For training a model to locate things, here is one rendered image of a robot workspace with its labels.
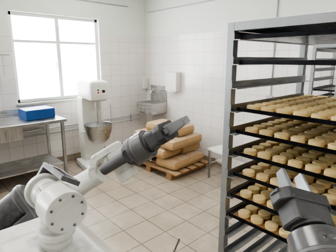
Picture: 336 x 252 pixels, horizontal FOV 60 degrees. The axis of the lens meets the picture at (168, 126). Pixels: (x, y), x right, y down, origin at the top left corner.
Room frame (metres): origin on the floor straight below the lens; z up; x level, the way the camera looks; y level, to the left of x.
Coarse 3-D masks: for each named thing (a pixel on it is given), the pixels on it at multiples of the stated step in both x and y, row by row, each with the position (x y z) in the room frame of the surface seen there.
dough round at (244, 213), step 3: (240, 210) 1.12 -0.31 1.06; (243, 210) 1.12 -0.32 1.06; (246, 210) 1.12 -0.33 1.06; (240, 213) 1.10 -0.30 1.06; (243, 213) 1.10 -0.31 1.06; (246, 213) 1.10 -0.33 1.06; (249, 213) 1.10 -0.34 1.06; (240, 216) 1.10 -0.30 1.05; (243, 216) 1.09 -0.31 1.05; (246, 216) 1.09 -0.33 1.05; (249, 216) 1.10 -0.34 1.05
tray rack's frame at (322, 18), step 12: (324, 12) 0.89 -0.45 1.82; (240, 24) 1.10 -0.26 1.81; (252, 24) 1.06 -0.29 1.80; (264, 24) 1.03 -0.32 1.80; (276, 24) 1.00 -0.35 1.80; (288, 24) 0.96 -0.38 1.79; (300, 24) 0.94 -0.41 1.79; (312, 24) 0.93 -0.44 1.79; (324, 24) 1.18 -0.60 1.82; (300, 48) 1.54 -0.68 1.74; (300, 72) 1.53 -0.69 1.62; (300, 84) 1.53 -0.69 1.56
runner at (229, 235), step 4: (232, 224) 1.15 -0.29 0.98; (236, 224) 1.17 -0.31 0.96; (240, 224) 1.20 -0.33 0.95; (244, 224) 1.20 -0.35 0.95; (228, 228) 1.13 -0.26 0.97; (232, 228) 1.16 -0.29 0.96; (236, 228) 1.17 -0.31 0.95; (240, 228) 1.17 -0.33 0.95; (224, 232) 1.12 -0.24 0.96; (228, 232) 1.13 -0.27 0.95; (232, 232) 1.13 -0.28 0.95; (236, 232) 1.13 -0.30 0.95; (228, 236) 1.11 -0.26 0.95
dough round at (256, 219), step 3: (252, 216) 1.07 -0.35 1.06; (255, 216) 1.07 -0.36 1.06; (258, 216) 1.07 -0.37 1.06; (261, 216) 1.07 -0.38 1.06; (252, 219) 1.06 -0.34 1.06; (255, 219) 1.05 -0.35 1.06; (258, 219) 1.05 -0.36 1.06; (261, 219) 1.05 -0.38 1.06; (252, 222) 1.06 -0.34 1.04; (255, 222) 1.05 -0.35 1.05; (258, 222) 1.05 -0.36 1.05; (261, 222) 1.05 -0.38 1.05
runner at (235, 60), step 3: (234, 57) 1.12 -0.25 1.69; (237, 57) 1.14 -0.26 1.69; (240, 57) 1.15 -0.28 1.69; (243, 57) 1.16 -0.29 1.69; (246, 57) 1.18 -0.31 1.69; (249, 57) 1.19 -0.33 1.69; (252, 57) 1.20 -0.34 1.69; (255, 57) 1.22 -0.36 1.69; (258, 57) 1.23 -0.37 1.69; (261, 57) 1.25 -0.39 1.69; (264, 57) 1.26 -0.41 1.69; (267, 57) 1.28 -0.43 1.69; (270, 57) 1.30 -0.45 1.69; (273, 57) 1.31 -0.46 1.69; (276, 57) 1.33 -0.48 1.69; (279, 57) 1.35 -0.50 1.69; (282, 57) 1.37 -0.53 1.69; (285, 57) 1.39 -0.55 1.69; (288, 57) 1.41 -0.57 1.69; (291, 57) 1.43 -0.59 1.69; (294, 57) 1.45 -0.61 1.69; (297, 57) 1.47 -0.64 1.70; (300, 57) 1.49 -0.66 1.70; (303, 57) 1.51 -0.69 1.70; (306, 57) 1.54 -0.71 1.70; (234, 60) 1.12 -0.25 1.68; (237, 60) 1.14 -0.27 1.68; (234, 63) 1.12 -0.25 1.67; (237, 63) 1.14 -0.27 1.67
